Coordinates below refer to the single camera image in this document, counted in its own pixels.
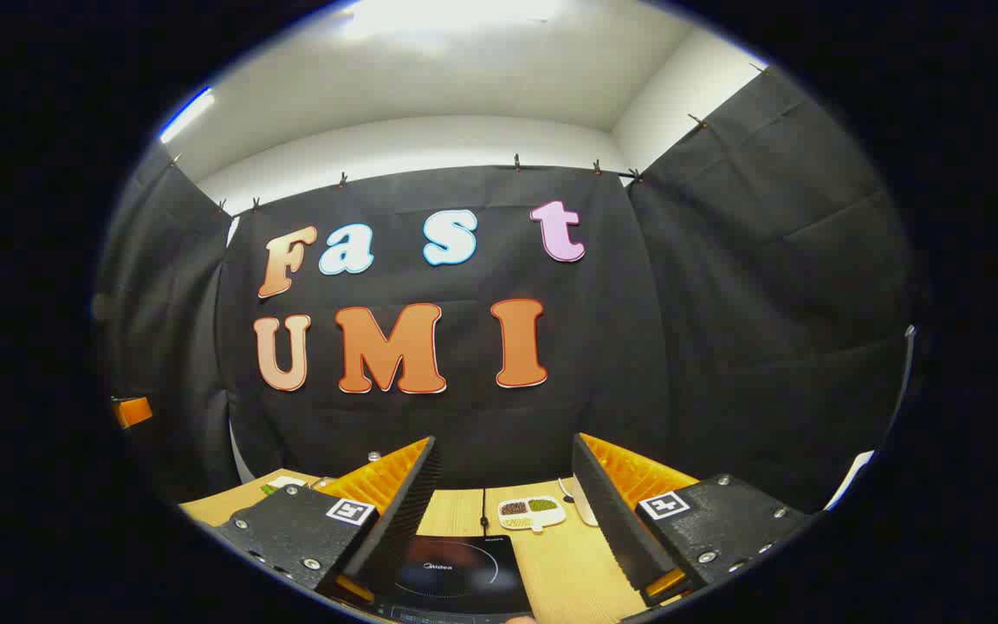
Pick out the white divided dish of beans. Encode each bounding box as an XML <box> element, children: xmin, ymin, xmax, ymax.
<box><xmin>497</xmin><ymin>496</ymin><xmax>567</xmax><ymax>532</ymax></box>

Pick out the white toaster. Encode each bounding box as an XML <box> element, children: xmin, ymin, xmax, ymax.
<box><xmin>570</xmin><ymin>479</ymin><xmax>600</xmax><ymax>528</ymax></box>

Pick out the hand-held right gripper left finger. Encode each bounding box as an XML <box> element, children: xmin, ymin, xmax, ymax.
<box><xmin>213</xmin><ymin>436</ymin><xmax>444</xmax><ymax>608</ymax></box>

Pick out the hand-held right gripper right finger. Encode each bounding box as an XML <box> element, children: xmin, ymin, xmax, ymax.
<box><xmin>572</xmin><ymin>432</ymin><xmax>813</xmax><ymax>608</ymax></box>

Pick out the ceiling light strip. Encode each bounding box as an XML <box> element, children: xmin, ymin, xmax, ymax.
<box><xmin>159</xmin><ymin>87</ymin><xmax>217</xmax><ymax>145</ymax></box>

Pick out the ceiling light panel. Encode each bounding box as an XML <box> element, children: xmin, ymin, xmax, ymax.
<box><xmin>350</xmin><ymin>0</ymin><xmax>563</xmax><ymax>41</ymax></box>

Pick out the black induction cooktop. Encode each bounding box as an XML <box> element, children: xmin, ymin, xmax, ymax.
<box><xmin>373</xmin><ymin>535</ymin><xmax>535</xmax><ymax>621</ymax></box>

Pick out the white board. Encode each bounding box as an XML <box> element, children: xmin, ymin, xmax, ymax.
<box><xmin>826</xmin><ymin>449</ymin><xmax>878</xmax><ymax>512</ymax></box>

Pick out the row of black cloth clips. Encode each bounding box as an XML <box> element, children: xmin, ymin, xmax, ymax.
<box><xmin>170</xmin><ymin>62</ymin><xmax>765</xmax><ymax>214</ymax></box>

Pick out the black backdrop cloth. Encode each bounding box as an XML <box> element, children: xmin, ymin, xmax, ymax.
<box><xmin>92</xmin><ymin>65</ymin><xmax>920</xmax><ymax>512</ymax></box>

